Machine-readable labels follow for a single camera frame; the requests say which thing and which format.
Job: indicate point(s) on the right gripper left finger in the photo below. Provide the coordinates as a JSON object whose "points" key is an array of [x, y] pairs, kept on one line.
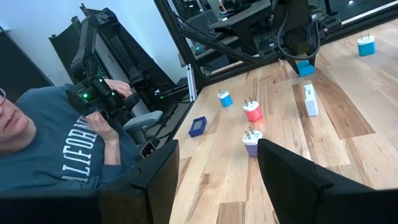
{"points": [[149, 186]]}

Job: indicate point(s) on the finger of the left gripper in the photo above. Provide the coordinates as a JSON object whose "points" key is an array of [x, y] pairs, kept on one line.
{"points": [[294, 66]]}

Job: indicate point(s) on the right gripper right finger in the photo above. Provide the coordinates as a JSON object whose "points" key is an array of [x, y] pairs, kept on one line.
{"points": [[295, 193]]}

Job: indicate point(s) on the small blue box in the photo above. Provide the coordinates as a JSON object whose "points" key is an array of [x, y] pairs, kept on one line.
{"points": [[197, 127], [306, 68]]}

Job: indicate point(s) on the white power adapter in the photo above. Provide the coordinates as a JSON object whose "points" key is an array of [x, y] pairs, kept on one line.
{"points": [[311, 99]]}

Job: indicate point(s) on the red wall charger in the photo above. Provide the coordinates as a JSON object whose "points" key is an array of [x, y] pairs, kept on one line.
{"points": [[252, 112]]}

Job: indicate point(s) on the small white cap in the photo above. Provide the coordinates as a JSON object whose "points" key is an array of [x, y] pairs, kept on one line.
{"points": [[366, 46]]}

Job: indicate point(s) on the cyan wall charger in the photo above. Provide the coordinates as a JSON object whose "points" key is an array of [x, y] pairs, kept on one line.
{"points": [[224, 99]]}

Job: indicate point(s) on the smartphone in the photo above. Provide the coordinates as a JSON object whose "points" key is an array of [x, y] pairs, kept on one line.
{"points": [[148, 149]]}

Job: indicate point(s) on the grey chair armrest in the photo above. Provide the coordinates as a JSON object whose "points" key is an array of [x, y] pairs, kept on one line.
{"points": [[143, 119]]}

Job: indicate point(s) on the person's hand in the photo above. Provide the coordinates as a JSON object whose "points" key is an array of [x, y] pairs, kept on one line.
{"points": [[119, 87], [101, 124]]}

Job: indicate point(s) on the person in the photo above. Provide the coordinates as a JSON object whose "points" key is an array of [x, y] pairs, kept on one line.
{"points": [[46, 140]]}

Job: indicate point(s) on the black equipment stand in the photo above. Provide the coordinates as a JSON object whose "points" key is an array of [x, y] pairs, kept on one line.
{"points": [[146, 62]]}

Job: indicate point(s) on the dark panel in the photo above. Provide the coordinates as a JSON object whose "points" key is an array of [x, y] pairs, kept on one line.
{"points": [[18, 68]]}

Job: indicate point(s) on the silver frame bracket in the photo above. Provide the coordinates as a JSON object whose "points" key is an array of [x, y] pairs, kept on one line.
{"points": [[191, 82]]}

